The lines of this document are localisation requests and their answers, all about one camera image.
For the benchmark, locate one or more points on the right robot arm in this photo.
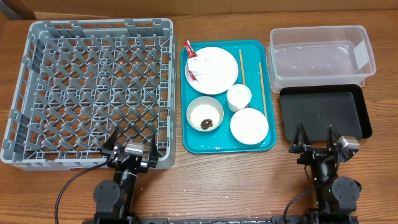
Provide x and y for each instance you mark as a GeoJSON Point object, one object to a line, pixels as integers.
{"type": "Point", "coordinates": [336, 196]}

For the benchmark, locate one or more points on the teal serving tray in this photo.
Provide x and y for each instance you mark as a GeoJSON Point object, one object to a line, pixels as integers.
{"type": "Point", "coordinates": [221, 139]}

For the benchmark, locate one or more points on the large white plate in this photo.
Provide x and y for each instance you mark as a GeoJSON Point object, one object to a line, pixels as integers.
{"type": "Point", "coordinates": [220, 71]}

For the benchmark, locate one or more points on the wooden chopstick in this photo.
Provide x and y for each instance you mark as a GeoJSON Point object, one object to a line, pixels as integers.
{"type": "Point", "coordinates": [242, 67]}
{"type": "Point", "coordinates": [262, 89]}

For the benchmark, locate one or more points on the white red wrapper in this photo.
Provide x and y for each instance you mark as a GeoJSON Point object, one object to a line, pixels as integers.
{"type": "Point", "coordinates": [194, 62]}

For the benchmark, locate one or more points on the small white pink plate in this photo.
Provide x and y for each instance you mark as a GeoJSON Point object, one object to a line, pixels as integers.
{"type": "Point", "coordinates": [249, 126]}

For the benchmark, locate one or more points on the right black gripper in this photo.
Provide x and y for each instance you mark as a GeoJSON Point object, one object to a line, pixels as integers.
{"type": "Point", "coordinates": [314, 150]}

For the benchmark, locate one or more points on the grey plastic dish rack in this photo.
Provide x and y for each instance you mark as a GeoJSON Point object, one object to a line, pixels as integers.
{"type": "Point", "coordinates": [82, 80]}

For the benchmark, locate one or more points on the white cup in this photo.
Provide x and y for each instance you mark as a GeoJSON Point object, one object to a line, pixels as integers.
{"type": "Point", "coordinates": [238, 97]}

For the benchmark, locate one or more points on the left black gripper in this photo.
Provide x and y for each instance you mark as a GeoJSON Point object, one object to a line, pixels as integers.
{"type": "Point", "coordinates": [107, 151]}

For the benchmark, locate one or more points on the black tray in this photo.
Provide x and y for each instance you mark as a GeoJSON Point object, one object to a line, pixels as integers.
{"type": "Point", "coordinates": [316, 107]}

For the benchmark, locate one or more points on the grey bowl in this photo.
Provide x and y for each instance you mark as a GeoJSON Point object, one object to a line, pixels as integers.
{"type": "Point", "coordinates": [205, 100]}

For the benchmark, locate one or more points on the clear plastic bin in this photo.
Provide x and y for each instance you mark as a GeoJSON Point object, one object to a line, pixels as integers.
{"type": "Point", "coordinates": [322, 55]}

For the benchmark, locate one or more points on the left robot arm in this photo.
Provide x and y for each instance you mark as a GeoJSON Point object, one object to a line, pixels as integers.
{"type": "Point", "coordinates": [113, 197]}

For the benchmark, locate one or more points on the right wooden chopstick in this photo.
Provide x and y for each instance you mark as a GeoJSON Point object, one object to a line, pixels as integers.
{"type": "Point", "coordinates": [262, 89]}

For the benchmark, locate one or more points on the left wooden chopstick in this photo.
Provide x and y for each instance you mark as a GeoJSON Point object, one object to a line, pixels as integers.
{"type": "Point", "coordinates": [242, 67]}

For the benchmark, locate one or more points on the white rice pile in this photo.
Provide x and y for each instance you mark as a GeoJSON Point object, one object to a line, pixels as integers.
{"type": "Point", "coordinates": [202, 112]}

